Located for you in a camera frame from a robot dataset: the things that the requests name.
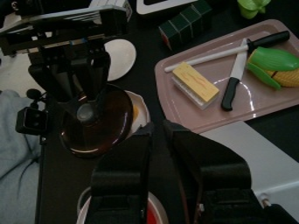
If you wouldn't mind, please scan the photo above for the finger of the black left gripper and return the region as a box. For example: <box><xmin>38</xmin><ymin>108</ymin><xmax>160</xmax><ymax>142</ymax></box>
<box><xmin>28</xmin><ymin>60</ymin><xmax>80</xmax><ymax>118</ymax></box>
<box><xmin>70</xmin><ymin>49</ymin><xmax>112</xmax><ymax>103</ymax></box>

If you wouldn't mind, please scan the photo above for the black camera box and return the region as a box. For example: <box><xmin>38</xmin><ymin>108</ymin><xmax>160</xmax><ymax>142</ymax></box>
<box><xmin>13</xmin><ymin>88</ymin><xmax>50</xmax><ymax>137</ymax></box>

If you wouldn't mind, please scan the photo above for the white framed dark panel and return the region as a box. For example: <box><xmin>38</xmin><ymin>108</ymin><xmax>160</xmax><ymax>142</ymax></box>
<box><xmin>134</xmin><ymin>0</ymin><xmax>198</xmax><ymax>16</ymax></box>

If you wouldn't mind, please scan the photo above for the white round plate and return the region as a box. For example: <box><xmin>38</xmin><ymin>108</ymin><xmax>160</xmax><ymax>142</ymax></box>
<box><xmin>102</xmin><ymin>38</ymin><xmax>137</xmax><ymax>82</ymax></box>

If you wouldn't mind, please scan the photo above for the light green toy vegetable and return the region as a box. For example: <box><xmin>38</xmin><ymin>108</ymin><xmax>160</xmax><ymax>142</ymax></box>
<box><xmin>236</xmin><ymin>0</ymin><xmax>272</xmax><ymax>20</ymax></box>

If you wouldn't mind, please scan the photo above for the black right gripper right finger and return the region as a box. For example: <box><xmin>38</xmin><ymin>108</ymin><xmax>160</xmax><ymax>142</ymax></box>
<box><xmin>162</xmin><ymin>119</ymin><xmax>270</xmax><ymax>224</ymax></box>

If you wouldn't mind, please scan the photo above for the pink plastic tray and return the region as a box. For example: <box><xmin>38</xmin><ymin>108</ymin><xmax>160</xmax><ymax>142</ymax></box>
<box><xmin>153</xmin><ymin>18</ymin><xmax>299</xmax><ymax>135</ymax></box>

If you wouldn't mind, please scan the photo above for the dark green box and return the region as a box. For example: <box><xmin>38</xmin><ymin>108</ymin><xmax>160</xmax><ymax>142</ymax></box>
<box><xmin>157</xmin><ymin>0</ymin><xmax>213</xmax><ymax>51</ymax></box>

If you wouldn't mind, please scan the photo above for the white rimmed red dish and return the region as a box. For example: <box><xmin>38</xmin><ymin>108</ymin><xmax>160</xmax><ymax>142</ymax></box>
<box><xmin>74</xmin><ymin>186</ymin><xmax>169</xmax><ymax>224</ymax></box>

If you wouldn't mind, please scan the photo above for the light blue cloth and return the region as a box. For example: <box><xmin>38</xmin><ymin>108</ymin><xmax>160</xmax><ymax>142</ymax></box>
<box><xmin>0</xmin><ymin>89</ymin><xmax>42</xmax><ymax>224</ymax></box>

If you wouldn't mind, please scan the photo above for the yellow white toy sponge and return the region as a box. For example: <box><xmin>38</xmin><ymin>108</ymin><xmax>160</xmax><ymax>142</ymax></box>
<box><xmin>170</xmin><ymin>61</ymin><xmax>220</xmax><ymax>111</ymax></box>

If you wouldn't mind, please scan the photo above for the broad white blade toy knife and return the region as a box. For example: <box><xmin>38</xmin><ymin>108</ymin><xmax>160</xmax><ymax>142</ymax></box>
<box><xmin>218</xmin><ymin>38</ymin><xmax>249</xmax><ymax>112</ymax></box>

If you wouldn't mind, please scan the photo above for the slim white blade toy knife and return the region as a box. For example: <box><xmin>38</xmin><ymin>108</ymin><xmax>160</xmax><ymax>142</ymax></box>
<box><xmin>162</xmin><ymin>30</ymin><xmax>292</xmax><ymax>74</ymax></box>

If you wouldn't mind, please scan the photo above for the brown glass pot lid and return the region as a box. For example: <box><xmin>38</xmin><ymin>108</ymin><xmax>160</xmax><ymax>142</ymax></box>
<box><xmin>58</xmin><ymin>83</ymin><xmax>136</xmax><ymax>159</ymax></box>

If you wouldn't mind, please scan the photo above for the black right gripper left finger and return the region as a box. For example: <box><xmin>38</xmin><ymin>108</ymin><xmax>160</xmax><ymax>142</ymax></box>
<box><xmin>84</xmin><ymin>122</ymin><xmax>154</xmax><ymax>224</ymax></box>

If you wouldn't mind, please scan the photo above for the toy corn green husk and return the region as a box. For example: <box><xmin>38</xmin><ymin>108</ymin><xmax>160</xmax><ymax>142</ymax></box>
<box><xmin>246</xmin><ymin>46</ymin><xmax>299</xmax><ymax>91</ymax></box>

